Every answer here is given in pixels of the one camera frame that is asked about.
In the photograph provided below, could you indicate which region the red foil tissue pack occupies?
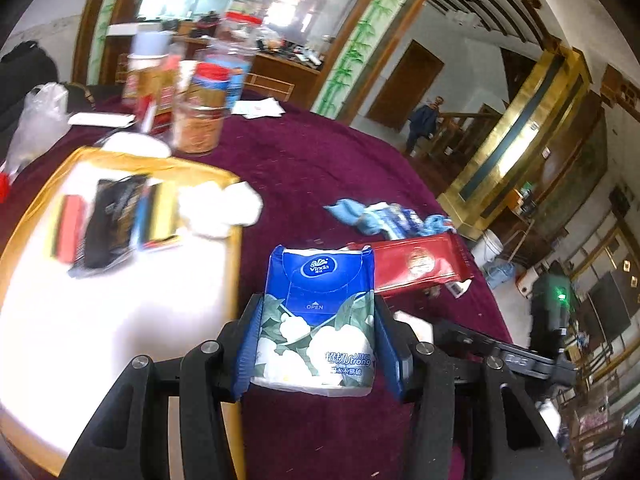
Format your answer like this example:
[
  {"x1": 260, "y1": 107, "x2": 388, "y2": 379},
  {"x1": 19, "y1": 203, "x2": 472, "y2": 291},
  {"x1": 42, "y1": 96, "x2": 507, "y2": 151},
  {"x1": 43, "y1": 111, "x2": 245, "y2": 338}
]
[{"x1": 346, "y1": 232, "x2": 474, "y2": 298}]

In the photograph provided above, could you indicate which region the blue white tissue pack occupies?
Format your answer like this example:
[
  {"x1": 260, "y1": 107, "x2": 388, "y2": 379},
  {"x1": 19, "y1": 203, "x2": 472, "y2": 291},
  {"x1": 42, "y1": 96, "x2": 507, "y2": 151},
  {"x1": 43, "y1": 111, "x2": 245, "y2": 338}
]
[{"x1": 252, "y1": 246, "x2": 375, "y2": 398}]

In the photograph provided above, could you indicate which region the light blue knitted cloth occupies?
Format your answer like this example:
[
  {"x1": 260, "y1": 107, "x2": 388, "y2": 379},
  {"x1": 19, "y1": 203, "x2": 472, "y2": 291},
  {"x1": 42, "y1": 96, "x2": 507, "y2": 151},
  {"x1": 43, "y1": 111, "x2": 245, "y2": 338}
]
[{"x1": 324, "y1": 198, "x2": 457, "y2": 240}]

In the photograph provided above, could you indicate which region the black gold snack pack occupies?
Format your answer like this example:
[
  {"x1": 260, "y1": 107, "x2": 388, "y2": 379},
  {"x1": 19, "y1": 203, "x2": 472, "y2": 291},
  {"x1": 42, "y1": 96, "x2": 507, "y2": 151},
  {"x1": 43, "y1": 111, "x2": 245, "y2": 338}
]
[{"x1": 68, "y1": 174, "x2": 149, "y2": 278}]

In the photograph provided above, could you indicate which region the red yellow packet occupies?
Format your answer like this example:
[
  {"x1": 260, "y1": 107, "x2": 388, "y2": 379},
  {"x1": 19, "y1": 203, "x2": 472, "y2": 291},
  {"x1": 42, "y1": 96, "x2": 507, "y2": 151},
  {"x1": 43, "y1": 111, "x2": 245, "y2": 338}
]
[{"x1": 50, "y1": 195, "x2": 87, "y2": 264}]

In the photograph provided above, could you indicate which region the white towel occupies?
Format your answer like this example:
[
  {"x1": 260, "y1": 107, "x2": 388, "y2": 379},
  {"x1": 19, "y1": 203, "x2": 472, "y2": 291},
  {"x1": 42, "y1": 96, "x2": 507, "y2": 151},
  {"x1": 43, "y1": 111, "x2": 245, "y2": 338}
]
[{"x1": 178, "y1": 181, "x2": 264, "y2": 240}]

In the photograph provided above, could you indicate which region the white plastic bucket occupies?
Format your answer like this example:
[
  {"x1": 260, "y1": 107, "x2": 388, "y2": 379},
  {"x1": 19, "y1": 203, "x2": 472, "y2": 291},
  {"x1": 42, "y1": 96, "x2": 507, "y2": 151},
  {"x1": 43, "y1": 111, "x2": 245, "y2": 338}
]
[{"x1": 471, "y1": 230, "x2": 503, "y2": 269}]

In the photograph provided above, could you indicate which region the yellow gift box tray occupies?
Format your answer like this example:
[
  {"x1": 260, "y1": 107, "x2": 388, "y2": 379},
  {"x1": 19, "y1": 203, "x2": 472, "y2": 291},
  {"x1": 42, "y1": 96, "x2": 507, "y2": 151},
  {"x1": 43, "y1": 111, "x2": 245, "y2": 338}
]
[{"x1": 1, "y1": 148, "x2": 241, "y2": 474}]

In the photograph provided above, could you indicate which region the blue white patterned bag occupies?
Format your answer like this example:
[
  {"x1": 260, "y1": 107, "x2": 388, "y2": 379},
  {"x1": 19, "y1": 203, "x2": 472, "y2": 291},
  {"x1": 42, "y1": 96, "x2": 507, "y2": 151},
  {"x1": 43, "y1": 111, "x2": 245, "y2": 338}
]
[{"x1": 369, "y1": 203, "x2": 424, "y2": 240}]

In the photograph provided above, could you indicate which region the gold pillar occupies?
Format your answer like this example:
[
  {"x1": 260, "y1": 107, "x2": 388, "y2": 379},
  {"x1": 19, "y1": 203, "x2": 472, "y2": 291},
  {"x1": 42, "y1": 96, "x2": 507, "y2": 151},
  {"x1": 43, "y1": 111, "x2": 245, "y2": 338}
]
[{"x1": 437, "y1": 47, "x2": 591, "y2": 240}]

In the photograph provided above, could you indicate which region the wooden staircase railing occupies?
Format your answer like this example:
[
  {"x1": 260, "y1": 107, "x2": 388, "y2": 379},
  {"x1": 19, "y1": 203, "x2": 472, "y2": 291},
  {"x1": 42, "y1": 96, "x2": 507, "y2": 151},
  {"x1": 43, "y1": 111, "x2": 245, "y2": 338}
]
[{"x1": 410, "y1": 104, "x2": 502, "y2": 196}]

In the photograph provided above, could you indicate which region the purple velvet tablecloth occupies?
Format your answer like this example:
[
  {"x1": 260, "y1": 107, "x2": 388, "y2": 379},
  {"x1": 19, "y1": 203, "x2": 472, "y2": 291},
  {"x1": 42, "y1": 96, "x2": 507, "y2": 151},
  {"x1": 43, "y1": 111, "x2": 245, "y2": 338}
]
[{"x1": 204, "y1": 105, "x2": 439, "y2": 479}]

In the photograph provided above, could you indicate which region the clear plastic bag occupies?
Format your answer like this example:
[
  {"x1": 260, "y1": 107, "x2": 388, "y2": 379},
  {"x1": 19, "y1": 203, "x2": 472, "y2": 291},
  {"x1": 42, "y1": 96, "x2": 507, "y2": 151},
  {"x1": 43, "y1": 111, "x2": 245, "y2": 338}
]
[{"x1": 2, "y1": 82, "x2": 70, "y2": 182}]

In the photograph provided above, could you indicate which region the red lid peanut jar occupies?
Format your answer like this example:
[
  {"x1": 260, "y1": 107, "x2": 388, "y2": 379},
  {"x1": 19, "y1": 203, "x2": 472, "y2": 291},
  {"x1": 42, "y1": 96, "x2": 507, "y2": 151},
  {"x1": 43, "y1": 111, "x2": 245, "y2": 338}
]
[{"x1": 171, "y1": 62, "x2": 231, "y2": 155}]

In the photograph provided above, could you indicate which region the white paper strip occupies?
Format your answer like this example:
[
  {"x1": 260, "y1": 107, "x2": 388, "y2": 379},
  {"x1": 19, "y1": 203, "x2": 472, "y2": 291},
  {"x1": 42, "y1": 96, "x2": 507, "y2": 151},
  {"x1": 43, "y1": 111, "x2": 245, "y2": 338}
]
[{"x1": 231, "y1": 98, "x2": 285, "y2": 119}]

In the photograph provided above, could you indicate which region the black leather sofa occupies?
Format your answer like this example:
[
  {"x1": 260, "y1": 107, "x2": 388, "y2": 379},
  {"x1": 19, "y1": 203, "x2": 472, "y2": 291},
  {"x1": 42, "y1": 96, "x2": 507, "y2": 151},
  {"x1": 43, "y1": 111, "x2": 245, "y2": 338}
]
[{"x1": 1, "y1": 40, "x2": 122, "y2": 160}]

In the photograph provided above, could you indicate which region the dark jacket on post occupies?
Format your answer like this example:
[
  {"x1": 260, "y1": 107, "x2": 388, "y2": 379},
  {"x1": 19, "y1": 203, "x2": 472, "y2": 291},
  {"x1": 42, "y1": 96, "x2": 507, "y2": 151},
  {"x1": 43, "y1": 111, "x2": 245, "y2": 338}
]
[{"x1": 404, "y1": 96, "x2": 445, "y2": 156}]

